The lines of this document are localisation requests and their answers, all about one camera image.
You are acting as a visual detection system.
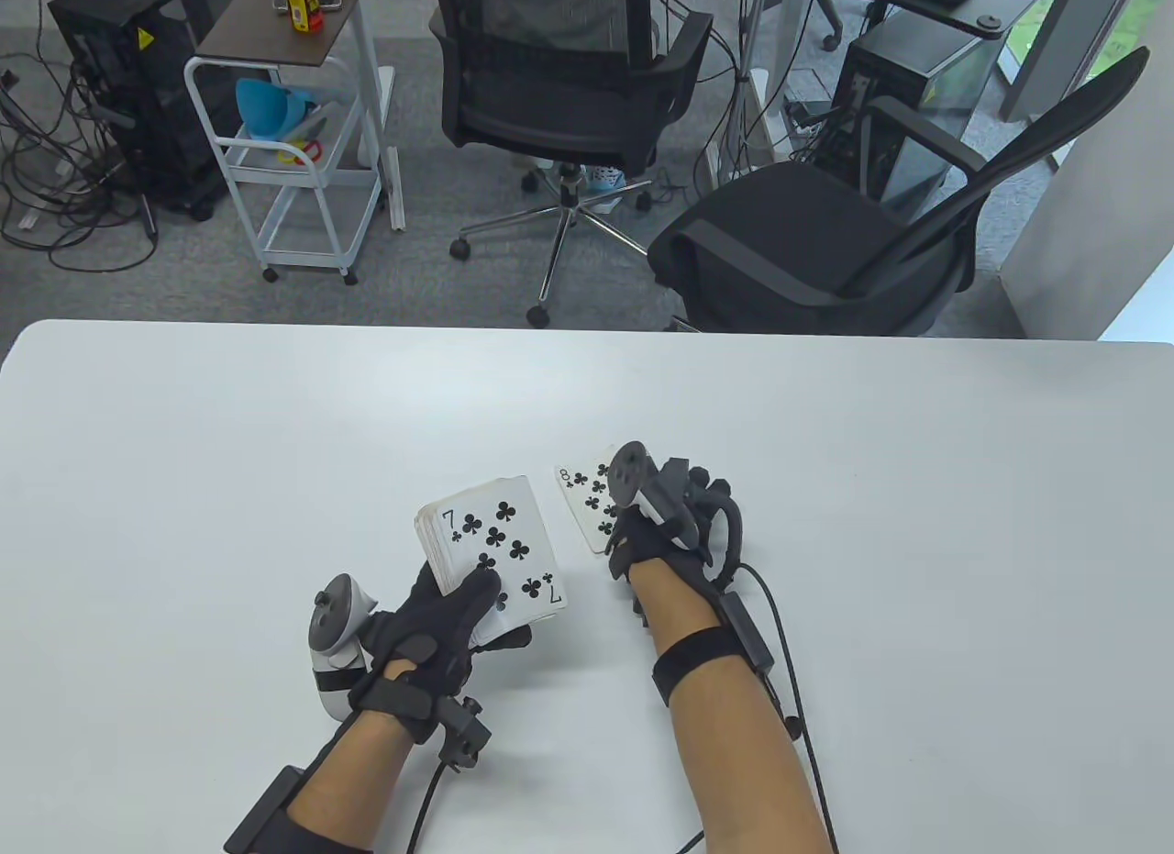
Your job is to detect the person's right hand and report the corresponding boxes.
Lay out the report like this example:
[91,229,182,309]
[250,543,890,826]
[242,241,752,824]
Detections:
[605,464,737,587]

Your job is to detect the person's left hand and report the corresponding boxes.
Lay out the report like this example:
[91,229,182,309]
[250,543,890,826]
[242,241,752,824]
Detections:
[353,560,533,743]

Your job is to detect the black clubs playing card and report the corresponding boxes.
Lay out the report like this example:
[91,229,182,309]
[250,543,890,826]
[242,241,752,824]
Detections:
[555,446,625,554]

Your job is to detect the stack of red-backed playing cards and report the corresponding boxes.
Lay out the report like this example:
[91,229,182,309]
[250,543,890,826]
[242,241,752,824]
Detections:
[415,475,568,649]

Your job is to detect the person's left forearm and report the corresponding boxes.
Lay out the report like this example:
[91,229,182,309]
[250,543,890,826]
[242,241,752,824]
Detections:
[284,707,432,854]

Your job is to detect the person's right forearm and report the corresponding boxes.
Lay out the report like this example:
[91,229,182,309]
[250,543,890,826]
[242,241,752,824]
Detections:
[628,556,836,854]

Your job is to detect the grey left hand controller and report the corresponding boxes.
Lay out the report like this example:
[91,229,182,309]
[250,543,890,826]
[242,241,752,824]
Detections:
[307,574,379,717]

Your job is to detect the black padded office chair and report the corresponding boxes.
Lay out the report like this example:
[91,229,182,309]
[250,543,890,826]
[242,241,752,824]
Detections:
[647,47,1152,337]

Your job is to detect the black mesh back office chair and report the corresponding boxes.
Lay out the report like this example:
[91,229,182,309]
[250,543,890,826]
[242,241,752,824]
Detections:
[426,0,716,330]

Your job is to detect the black chair base with casters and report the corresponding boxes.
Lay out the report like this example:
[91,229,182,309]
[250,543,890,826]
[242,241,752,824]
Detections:
[812,0,891,53]

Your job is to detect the blue plastic bowl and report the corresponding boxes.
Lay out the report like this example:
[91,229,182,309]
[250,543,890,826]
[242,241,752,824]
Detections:
[236,77,324,144]

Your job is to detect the black glass side computer tower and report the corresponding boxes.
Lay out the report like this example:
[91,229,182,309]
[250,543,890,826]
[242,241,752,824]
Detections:
[812,15,1007,224]

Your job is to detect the black computer tower yellow sticker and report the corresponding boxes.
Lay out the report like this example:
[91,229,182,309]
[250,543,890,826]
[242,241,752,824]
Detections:
[48,0,250,220]

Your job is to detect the brown top white side table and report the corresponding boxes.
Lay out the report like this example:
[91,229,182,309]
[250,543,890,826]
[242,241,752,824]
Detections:
[195,0,406,233]

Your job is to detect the dark office desk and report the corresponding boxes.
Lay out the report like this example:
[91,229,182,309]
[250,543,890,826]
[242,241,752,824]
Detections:
[812,0,1044,37]

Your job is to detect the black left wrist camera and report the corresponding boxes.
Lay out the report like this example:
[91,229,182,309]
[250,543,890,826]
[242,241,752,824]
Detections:
[433,695,493,772]

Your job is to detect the black right forearm strap pack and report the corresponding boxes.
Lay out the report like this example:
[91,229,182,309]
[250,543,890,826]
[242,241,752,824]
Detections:
[651,593,779,708]

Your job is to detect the black forearm strap pack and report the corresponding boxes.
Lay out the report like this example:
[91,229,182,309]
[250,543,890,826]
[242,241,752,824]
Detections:
[225,764,372,854]
[651,593,779,708]

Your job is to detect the black left glove cable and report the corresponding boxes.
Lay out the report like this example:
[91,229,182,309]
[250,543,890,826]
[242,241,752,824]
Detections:
[406,762,460,854]

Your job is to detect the black glove cable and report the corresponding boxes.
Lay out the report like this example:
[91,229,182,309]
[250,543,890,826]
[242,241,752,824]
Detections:
[406,762,460,854]
[679,496,840,854]

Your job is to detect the black left forearm strap pack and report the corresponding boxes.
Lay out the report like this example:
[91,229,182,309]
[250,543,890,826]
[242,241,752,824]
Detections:
[225,764,372,854]

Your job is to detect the black right glove cable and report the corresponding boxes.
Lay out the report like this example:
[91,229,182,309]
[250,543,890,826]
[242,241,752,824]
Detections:
[679,496,840,854]

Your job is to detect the white wire rolling cart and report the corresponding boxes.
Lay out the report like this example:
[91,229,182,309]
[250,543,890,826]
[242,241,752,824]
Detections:
[183,56,384,286]

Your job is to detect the tangle of black floor cables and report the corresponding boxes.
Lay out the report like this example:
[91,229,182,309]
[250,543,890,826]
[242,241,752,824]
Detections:
[0,51,164,272]

